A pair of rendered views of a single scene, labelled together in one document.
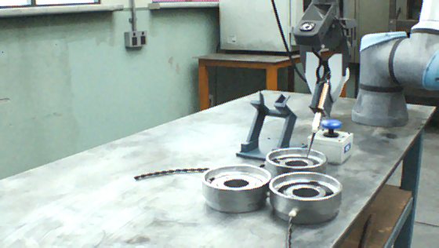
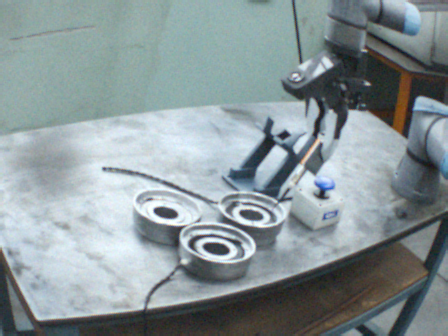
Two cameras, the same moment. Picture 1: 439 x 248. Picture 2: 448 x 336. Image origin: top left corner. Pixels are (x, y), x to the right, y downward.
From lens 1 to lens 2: 0.45 m
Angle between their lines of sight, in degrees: 18
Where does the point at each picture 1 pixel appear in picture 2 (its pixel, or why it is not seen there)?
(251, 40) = (396, 36)
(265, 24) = not seen: hidden behind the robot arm
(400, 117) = (426, 196)
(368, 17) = not seen: outside the picture
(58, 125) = (136, 58)
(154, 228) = (79, 222)
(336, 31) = (335, 91)
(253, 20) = not seen: hidden behind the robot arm
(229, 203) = (143, 228)
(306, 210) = (196, 264)
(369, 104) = (404, 170)
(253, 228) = (149, 258)
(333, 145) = (312, 208)
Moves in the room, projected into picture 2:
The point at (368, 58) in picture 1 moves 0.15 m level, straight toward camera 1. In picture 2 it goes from (415, 122) to (394, 132)
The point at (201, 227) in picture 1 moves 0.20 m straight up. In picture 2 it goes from (111, 238) to (123, 113)
